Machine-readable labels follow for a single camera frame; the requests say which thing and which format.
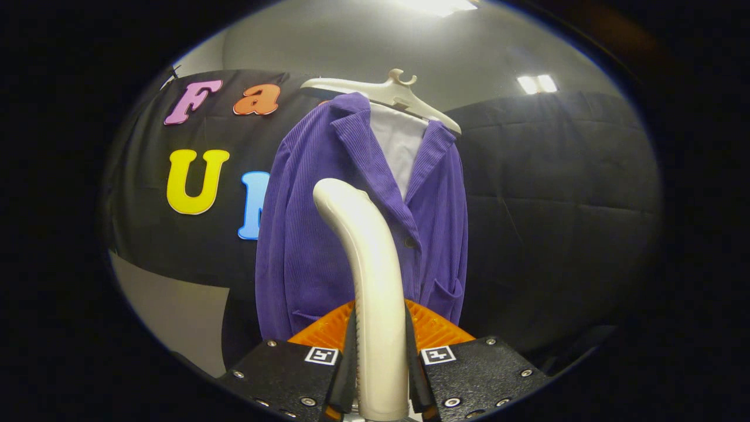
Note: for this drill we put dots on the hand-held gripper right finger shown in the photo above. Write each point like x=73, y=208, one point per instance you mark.
x=474, y=375

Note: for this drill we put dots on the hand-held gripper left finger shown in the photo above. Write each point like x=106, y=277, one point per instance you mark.
x=287, y=375

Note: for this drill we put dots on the white garment steamer head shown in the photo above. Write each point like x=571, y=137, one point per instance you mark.
x=375, y=293

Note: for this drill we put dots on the grey cabinet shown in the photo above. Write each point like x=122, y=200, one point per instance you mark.
x=176, y=310

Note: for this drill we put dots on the white plastic hanger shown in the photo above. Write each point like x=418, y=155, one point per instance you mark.
x=392, y=94

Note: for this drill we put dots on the double ceiling light panel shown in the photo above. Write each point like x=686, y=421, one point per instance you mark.
x=537, y=84

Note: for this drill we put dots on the large ceiling light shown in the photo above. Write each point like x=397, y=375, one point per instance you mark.
x=439, y=4

